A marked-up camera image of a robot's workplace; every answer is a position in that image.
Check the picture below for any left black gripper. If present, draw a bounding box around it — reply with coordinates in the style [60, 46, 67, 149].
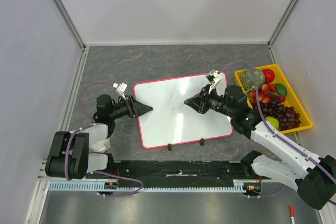
[109, 94, 152, 120]

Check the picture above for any pink framed whiteboard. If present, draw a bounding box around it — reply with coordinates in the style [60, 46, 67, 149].
[133, 73, 233, 149]

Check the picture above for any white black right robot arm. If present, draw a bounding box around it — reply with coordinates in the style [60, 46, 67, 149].
[134, 82, 335, 210]

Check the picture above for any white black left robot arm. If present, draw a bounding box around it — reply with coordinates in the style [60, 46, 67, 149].
[45, 94, 153, 180]

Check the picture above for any crumpled clear plastic bag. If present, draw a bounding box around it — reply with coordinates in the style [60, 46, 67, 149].
[89, 138, 111, 153]

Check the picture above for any green netted melon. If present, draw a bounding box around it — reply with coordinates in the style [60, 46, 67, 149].
[240, 68, 266, 91]

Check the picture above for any red apple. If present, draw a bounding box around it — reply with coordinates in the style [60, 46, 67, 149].
[262, 69, 275, 84]

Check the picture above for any green apple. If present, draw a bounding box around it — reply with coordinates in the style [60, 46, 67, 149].
[265, 116, 280, 129]

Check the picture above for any green lime fruit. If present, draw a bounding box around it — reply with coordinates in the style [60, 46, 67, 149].
[275, 83, 288, 97]

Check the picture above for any dark purple grape bunch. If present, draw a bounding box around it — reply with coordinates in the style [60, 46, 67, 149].
[259, 100, 301, 131]

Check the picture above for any yellow plastic fruit bin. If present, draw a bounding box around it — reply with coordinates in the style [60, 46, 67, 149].
[235, 64, 313, 134]

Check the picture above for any red marker pen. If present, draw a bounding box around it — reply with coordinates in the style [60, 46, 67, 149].
[289, 205, 295, 224]

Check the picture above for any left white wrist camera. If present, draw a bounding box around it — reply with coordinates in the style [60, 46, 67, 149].
[112, 83, 128, 100]

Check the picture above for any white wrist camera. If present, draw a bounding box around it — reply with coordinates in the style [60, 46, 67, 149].
[112, 83, 128, 100]
[205, 70, 224, 94]

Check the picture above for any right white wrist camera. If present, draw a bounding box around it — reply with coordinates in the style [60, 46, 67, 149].
[205, 70, 224, 94]

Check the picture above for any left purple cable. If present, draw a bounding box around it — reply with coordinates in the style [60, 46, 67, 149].
[64, 81, 144, 198]

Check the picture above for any purple cable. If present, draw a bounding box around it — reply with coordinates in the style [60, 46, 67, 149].
[64, 81, 144, 198]
[218, 60, 336, 200]

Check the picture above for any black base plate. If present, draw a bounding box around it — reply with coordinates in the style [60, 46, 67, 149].
[85, 159, 272, 188]

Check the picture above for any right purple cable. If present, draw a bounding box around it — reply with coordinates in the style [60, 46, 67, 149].
[218, 60, 336, 200]

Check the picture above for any white slotted cable duct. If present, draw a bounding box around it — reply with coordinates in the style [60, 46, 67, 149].
[49, 180, 260, 193]

